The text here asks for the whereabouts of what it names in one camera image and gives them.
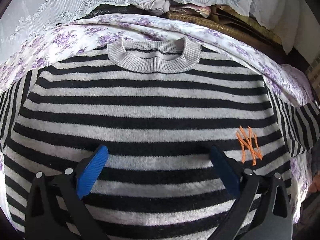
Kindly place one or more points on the woven rattan mat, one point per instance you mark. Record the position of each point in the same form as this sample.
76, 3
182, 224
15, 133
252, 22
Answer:
224, 19

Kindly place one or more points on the pink folded clothes pile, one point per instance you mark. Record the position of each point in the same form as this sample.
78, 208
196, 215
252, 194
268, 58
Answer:
161, 7

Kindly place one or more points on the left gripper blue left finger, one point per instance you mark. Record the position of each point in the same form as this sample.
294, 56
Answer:
55, 209

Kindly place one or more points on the black white striped sweater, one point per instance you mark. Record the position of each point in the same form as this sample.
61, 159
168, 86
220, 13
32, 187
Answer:
150, 109

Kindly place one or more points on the purple floral bed sheet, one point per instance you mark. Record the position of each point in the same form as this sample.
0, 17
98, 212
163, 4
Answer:
75, 37

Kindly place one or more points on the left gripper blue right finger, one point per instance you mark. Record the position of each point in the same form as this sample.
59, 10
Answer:
272, 219

